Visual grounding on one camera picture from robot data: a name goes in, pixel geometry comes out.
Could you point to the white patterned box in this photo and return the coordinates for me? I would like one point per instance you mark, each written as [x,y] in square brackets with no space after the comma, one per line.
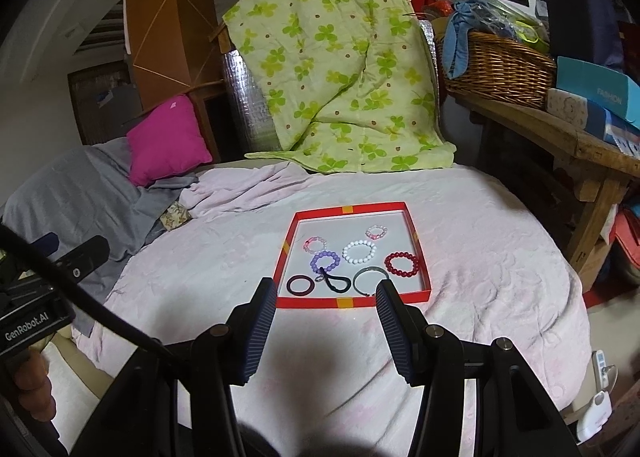
[570,107]

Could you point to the orange-brown cabinet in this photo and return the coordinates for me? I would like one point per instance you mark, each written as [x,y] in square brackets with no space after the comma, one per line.
[160,12]

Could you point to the clear plastic bag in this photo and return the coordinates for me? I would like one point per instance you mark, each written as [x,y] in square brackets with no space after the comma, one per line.
[492,7]

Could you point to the pale pink fleece blanket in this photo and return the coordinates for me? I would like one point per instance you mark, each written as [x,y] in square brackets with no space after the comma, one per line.
[500,287]

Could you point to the blue box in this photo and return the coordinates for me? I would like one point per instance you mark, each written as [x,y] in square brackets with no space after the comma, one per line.
[622,127]

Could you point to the white air conditioner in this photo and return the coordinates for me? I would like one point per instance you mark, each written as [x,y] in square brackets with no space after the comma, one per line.
[97,39]

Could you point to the grey bed sheet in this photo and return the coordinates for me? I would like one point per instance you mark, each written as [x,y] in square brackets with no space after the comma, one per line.
[75,187]

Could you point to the person's left hand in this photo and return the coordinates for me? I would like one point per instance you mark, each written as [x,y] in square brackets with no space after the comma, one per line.
[30,387]

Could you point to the green floral quilt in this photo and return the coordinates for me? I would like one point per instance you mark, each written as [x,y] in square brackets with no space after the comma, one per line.
[325,62]

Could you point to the red shallow tray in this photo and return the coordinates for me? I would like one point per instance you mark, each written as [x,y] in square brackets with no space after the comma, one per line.
[345,229]

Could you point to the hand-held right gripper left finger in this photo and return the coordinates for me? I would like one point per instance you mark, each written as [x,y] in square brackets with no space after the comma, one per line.
[257,332]

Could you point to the red cloth bag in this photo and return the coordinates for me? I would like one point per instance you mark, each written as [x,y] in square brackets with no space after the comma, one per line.
[627,242]

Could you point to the dark maroon bangle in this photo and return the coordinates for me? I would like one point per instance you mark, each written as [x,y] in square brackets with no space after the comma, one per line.
[289,285]

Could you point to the dark navy bag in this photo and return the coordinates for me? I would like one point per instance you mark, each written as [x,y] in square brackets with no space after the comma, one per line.
[580,12]

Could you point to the white plastic device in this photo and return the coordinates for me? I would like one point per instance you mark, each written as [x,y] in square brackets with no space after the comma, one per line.
[595,409]

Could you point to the magenta pillow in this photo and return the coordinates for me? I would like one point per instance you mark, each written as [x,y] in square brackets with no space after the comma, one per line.
[165,142]

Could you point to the dark brown cabinet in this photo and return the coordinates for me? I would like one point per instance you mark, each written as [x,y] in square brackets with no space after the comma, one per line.
[100,102]

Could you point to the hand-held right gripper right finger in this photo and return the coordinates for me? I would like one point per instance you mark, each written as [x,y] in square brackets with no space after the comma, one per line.
[395,337]

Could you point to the wicker basket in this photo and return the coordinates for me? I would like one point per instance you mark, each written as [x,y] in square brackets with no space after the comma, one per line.
[500,72]

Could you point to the teal cardboard box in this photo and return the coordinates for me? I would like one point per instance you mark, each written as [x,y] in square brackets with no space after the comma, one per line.
[590,82]

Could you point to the wooden bench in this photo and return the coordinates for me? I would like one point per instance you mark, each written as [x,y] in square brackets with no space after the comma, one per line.
[550,137]

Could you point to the blue cloth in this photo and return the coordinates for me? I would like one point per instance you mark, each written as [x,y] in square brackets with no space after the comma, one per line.
[457,37]

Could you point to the silver bangle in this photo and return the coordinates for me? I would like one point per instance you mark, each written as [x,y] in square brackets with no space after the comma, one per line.
[370,269]

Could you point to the white power strip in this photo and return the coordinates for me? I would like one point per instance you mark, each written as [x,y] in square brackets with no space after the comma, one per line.
[602,367]

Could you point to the floral patterned cloth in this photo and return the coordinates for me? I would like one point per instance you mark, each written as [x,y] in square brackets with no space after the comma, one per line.
[175,217]

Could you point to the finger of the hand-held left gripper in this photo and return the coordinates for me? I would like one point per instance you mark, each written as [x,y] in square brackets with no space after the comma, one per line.
[46,243]
[82,257]

